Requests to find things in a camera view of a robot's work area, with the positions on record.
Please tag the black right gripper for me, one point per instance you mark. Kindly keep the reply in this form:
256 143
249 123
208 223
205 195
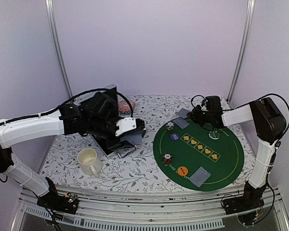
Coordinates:
193 115

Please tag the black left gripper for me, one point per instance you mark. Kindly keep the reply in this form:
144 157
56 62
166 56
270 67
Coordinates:
113 146

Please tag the blue playing card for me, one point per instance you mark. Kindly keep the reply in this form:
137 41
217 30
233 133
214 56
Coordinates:
193 179
180 122
202 176
183 113

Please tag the purple small blind button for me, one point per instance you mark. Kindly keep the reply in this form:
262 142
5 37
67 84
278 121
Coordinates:
175 137

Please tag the red black poker chip stack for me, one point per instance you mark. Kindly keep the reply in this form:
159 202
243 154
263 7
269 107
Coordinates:
167 159

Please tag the orange big blind button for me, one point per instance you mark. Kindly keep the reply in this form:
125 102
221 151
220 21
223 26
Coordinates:
182 171

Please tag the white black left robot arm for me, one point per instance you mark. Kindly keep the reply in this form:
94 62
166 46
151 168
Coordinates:
64 119

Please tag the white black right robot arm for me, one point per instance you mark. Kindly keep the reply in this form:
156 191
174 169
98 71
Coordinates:
270 126

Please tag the clear glass dealer button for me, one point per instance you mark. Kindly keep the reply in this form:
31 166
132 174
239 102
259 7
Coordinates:
214 135

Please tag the cream ceramic mug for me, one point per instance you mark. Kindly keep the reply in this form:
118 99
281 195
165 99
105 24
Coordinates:
89 162

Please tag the white floral tablecloth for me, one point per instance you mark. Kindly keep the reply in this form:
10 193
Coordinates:
138 171

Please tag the green round poker mat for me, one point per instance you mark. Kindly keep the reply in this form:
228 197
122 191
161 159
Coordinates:
222 158

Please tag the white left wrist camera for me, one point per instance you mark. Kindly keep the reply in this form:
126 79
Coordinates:
125 125

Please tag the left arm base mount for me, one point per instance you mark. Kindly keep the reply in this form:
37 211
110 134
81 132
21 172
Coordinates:
67 203

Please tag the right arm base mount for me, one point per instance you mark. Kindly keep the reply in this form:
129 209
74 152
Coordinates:
235 204

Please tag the aluminium frame rail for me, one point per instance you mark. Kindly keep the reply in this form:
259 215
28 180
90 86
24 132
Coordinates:
169 211

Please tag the right aluminium post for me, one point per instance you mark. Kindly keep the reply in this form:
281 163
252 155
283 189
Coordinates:
242 50

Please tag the aluminium post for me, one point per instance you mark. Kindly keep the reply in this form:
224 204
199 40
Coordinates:
242 50
56 43

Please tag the left aluminium post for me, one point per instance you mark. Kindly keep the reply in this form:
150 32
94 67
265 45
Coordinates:
56 43

